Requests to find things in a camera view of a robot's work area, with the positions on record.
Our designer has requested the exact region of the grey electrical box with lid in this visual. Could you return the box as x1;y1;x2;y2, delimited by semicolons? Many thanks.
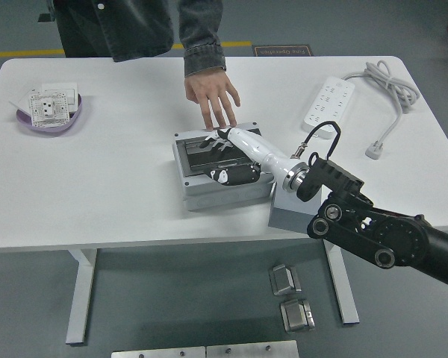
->
171;122;277;213

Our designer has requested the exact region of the purple bowl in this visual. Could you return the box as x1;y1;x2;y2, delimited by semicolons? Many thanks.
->
15;92;84;134

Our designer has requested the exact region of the flat metal plate with screws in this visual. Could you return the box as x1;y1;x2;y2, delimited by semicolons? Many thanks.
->
111;346;206;358
206;339;299;358

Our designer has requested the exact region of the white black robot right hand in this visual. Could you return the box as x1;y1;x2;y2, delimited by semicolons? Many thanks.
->
198;126;298;191

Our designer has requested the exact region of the white flat plate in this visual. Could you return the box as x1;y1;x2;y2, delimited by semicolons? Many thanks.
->
9;84;42;113

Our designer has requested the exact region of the person's left hand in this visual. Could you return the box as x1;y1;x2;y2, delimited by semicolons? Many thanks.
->
184;69;242;132

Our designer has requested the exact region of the white power strip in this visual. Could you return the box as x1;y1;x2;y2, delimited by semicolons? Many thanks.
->
301;76;355;141

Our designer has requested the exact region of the white switch plate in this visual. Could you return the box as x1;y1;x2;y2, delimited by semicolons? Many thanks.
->
40;81;79;113

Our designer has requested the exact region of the grey cube with round hole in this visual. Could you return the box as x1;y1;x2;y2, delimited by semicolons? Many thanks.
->
267;182;324;235

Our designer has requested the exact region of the white socket panel with print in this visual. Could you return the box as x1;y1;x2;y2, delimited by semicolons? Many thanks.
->
27;90;70;128

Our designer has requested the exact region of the small metal bracket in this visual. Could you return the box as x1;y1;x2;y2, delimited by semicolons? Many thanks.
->
268;263;302;297
279;298;317;333

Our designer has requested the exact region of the white power cable with plug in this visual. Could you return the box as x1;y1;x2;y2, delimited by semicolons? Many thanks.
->
341;60;421;160

